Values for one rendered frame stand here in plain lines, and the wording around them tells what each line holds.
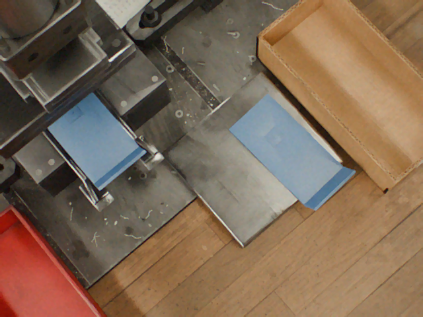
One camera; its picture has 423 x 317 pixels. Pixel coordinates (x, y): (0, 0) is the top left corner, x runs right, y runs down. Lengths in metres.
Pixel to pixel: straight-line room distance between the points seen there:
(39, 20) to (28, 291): 0.44
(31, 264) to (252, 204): 0.29
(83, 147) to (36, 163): 0.06
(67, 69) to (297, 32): 0.40
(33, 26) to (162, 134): 0.39
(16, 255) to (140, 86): 0.27
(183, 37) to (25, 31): 0.43
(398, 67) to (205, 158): 0.27
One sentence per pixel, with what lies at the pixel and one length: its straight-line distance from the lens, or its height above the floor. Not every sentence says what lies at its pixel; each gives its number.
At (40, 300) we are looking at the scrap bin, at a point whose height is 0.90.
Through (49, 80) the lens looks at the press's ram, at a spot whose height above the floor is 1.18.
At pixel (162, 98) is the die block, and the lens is 1.08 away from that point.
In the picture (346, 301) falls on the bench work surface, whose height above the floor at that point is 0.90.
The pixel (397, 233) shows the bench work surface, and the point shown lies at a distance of 1.08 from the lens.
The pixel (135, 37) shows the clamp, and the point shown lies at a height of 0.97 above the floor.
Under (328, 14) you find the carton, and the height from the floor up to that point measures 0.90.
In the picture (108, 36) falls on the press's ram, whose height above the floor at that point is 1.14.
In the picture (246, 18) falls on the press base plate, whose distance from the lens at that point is 1.15.
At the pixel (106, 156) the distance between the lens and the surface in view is 1.01.
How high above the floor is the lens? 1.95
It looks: 75 degrees down
